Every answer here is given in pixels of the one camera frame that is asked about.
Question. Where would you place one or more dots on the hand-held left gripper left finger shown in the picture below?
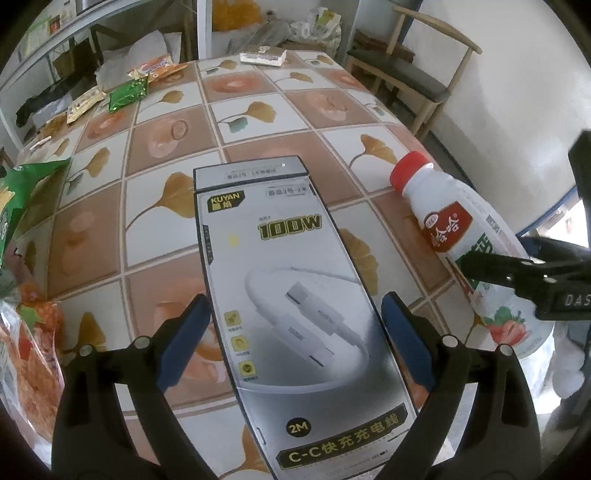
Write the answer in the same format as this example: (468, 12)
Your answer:
(184, 341)

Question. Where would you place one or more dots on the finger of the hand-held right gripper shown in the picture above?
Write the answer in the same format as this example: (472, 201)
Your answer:
(503, 273)
(584, 170)

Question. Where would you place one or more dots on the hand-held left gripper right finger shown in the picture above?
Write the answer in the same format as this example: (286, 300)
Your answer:
(406, 341)

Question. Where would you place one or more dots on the white red-capped milk bottle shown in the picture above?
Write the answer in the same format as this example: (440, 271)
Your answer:
(443, 217)

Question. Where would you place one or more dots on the orange chip bag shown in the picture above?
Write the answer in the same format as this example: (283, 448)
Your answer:
(32, 369)

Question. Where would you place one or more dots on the wooden chair with dark seat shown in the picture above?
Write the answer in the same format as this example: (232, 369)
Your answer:
(397, 69)

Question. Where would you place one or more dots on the green chip bag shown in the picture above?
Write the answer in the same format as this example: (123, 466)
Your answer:
(18, 194)

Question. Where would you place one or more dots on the ginkgo patterned tablecloth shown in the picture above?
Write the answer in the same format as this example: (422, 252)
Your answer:
(286, 124)

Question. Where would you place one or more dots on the pale paper stick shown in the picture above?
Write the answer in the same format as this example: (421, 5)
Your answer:
(40, 141)

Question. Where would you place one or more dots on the small green packet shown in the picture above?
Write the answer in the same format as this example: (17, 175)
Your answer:
(127, 94)

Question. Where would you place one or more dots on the tan snack packet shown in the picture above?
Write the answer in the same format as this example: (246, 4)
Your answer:
(53, 124)

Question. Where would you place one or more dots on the yellow snack packet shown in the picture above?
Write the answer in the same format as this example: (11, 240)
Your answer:
(83, 105)

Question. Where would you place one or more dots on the orange white snack packet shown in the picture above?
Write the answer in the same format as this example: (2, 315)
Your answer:
(157, 64)

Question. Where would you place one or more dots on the black cloth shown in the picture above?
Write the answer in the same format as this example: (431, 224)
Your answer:
(41, 99)

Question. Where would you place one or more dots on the white sack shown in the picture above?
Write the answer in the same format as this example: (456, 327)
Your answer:
(134, 50)

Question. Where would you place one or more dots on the white crumpled plastic bag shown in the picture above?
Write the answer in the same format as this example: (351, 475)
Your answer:
(323, 23)

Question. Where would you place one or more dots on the white side table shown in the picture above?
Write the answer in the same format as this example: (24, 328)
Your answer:
(205, 27)

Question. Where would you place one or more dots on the clear plastic wrap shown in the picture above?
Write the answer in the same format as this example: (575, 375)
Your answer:
(263, 32)

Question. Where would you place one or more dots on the orange plastic bag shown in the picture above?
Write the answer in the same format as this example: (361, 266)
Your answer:
(235, 11)

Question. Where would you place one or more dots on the green box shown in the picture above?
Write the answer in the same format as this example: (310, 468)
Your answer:
(39, 32)

